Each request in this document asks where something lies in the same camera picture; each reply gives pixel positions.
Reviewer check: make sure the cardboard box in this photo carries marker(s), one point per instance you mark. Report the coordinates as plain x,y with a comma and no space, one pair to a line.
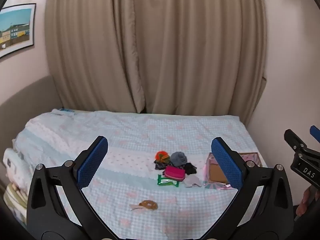
216,172

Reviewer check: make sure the white folded blanket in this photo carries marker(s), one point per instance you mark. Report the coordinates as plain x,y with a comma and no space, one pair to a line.
17,170

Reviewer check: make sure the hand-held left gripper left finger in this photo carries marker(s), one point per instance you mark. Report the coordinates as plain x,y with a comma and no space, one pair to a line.
92,162

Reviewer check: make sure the beige curtain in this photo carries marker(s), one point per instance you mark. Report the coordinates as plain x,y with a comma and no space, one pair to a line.
200,50
95,45

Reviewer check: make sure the light blue checkered quilt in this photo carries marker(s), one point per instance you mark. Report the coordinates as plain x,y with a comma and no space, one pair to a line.
140,135

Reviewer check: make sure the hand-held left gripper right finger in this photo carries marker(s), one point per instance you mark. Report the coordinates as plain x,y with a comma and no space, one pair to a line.
226,165

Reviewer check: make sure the orange knitted ball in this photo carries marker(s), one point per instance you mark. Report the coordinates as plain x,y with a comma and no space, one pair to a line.
160,155

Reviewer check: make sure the framed wall poster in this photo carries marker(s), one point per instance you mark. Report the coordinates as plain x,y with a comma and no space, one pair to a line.
16,27

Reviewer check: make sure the light grey sock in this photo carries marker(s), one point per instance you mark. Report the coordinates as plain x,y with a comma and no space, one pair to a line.
192,181

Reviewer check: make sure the grey cloth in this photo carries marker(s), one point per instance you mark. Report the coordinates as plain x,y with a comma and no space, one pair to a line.
178,158

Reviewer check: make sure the person's right hand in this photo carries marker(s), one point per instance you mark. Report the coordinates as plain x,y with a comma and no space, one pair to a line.
303,203

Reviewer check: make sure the green packet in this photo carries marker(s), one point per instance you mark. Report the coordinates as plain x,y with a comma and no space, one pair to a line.
166,182

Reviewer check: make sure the pale green patterned bedding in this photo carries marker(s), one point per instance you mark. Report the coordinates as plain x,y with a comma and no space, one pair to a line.
15,200

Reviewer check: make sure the black patterned cloth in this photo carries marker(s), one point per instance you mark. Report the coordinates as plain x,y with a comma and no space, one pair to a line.
160,166

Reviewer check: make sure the pink pouch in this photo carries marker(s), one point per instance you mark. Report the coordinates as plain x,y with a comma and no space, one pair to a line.
174,173

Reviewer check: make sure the black sock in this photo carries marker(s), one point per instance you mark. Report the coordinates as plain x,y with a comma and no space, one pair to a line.
190,168

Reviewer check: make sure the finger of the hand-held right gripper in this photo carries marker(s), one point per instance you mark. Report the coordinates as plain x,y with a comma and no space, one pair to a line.
293,140
315,132

